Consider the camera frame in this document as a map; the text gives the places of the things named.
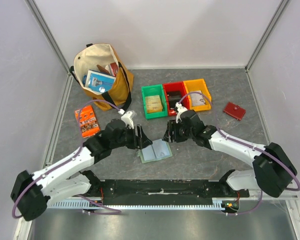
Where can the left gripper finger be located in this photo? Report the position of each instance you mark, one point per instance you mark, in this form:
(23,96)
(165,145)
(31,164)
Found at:
(145,141)
(139,130)

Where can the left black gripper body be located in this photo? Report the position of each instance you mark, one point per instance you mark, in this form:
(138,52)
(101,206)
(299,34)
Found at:
(131,139)

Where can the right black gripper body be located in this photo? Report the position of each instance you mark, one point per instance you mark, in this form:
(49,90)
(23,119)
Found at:
(175,131)

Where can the green card holder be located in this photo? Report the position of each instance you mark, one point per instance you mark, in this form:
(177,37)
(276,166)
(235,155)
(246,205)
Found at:
(150,153)

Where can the white photo id card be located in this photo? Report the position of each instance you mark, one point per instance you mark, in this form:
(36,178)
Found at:
(162,154)

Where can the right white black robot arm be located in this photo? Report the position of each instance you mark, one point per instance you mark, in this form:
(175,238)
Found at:
(271,170)

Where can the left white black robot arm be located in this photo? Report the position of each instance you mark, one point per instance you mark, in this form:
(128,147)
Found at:
(33,193)

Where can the yellow cards stack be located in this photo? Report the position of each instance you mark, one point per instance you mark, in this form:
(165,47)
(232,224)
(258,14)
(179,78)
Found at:
(153,104)

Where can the black cards stack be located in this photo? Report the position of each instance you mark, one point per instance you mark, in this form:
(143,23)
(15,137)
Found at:
(173,97)

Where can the white cards stack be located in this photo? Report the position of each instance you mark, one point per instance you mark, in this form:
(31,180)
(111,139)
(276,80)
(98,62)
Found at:
(197,99)

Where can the red card holder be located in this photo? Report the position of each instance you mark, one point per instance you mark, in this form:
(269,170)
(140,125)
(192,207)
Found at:
(234,110)

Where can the green plastic bin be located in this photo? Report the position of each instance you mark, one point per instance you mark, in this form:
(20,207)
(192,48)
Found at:
(154,90)

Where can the red plastic bin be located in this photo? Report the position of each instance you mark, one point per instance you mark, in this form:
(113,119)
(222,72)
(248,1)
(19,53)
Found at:
(173,86)

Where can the orange screw box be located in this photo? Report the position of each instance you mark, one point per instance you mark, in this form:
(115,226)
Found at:
(89,125)

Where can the yellow plastic bin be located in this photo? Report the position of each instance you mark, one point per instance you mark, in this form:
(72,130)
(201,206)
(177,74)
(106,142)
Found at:
(198,84)

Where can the blue white book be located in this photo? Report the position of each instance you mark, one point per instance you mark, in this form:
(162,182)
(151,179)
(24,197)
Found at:
(98,82)

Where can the red white box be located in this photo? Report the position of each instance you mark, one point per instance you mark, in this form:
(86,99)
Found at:
(112,68)

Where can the mustard canvas tote bag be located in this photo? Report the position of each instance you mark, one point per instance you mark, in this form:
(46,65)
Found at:
(103,54)

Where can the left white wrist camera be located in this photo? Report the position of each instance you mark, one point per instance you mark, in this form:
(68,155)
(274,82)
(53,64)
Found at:
(127,117)

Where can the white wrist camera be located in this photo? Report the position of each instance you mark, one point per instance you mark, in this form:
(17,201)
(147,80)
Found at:
(180,109)
(127,117)

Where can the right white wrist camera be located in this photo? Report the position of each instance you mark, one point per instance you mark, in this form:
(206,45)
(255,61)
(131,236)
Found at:
(180,109)

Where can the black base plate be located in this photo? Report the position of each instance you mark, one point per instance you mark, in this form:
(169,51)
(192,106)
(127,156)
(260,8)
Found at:
(162,192)

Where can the grey cable duct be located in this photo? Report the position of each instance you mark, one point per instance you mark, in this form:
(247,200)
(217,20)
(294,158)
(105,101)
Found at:
(81,204)

